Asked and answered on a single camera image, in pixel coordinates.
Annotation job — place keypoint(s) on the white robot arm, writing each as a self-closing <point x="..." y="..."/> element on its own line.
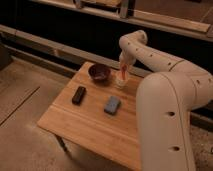
<point x="164" y="100"/>

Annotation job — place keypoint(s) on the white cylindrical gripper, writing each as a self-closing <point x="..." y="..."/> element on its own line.
<point x="128" y="60"/>

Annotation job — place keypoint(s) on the dark purple bowl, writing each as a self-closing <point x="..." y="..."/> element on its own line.
<point x="99" y="72"/>

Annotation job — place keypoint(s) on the wooden table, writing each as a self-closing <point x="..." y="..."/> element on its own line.
<point x="88" y="125"/>

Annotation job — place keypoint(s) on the blue sponge block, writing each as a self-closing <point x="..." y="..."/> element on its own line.
<point x="112" y="105"/>

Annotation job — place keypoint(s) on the metal table leg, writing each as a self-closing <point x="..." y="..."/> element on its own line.
<point x="62" y="143"/>

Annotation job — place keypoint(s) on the black rectangular block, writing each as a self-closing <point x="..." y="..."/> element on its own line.
<point x="79" y="94"/>

